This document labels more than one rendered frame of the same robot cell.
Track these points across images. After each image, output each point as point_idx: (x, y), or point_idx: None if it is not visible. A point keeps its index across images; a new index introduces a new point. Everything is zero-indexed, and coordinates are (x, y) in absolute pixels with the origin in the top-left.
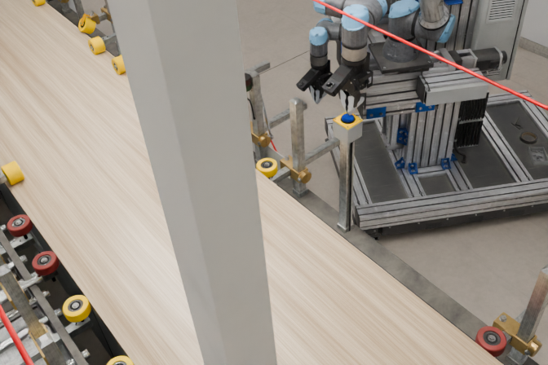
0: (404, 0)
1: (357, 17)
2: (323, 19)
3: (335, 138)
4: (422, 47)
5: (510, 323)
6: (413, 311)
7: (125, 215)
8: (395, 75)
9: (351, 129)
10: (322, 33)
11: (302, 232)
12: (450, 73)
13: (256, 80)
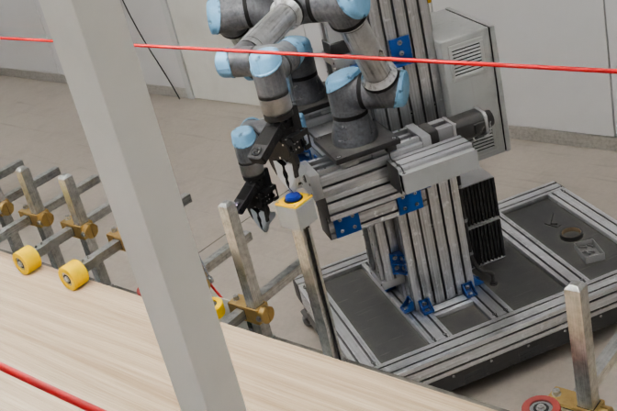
0: (340, 70)
1: (266, 58)
2: (246, 118)
3: (297, 261)
4: (383, 126)
5: (567, 395)
6: (435, 408)
7: (22, 410)
8: (355, 166)
9: (299, 209)
10: (247, 131)
11: (272, 364)
12: (426, 149)
13: None
